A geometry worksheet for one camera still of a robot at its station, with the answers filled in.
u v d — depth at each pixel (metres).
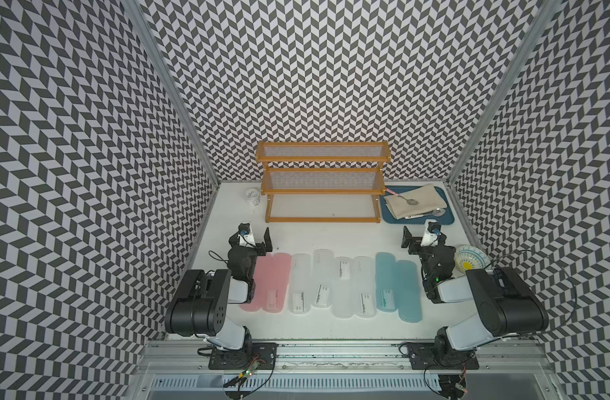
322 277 0.89
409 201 1.09
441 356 0.67
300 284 0.87
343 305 0.83
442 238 0.81
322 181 1.24
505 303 0.45
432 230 0.74
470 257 0.91
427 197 1.12
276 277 0.90
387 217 1.07
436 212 1.04
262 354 0.74
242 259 0.68
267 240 0.87
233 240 0.80
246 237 0.76
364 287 0.85
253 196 1.06
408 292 0.85
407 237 0.82
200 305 0.45
